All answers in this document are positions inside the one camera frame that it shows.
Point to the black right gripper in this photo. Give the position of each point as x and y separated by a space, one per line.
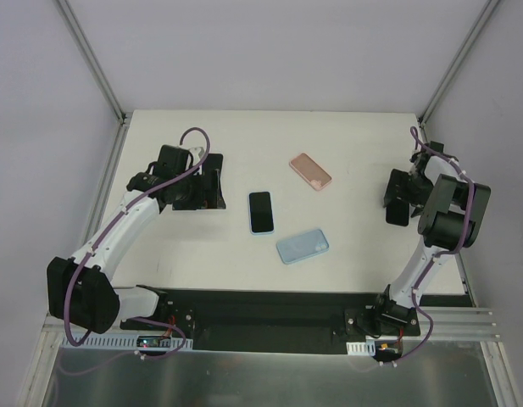
398 195

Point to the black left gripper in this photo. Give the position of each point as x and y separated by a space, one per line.
207 182

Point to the black phone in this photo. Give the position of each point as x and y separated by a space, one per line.
397 213
214 161

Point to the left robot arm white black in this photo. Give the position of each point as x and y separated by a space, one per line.
79 287

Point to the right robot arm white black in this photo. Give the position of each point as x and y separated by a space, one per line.
450 210

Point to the pink phone case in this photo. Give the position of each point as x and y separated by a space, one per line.
310 171

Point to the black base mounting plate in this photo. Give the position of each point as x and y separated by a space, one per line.
273 322

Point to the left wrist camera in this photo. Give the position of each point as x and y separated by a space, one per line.
197 151

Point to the aluminium front rail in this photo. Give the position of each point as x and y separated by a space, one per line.
449 324

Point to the right white cable duct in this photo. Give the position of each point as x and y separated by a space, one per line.
372 347

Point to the white cable duct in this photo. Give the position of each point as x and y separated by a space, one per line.
131 342
372 347

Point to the left white cable duct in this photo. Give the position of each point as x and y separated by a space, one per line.
131 342

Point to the right aluminium frame post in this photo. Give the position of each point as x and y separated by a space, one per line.
488 10

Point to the aluminium frame post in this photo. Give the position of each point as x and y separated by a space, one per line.
80 39
488 10

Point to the left aluminium frame post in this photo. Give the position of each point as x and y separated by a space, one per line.
80 39

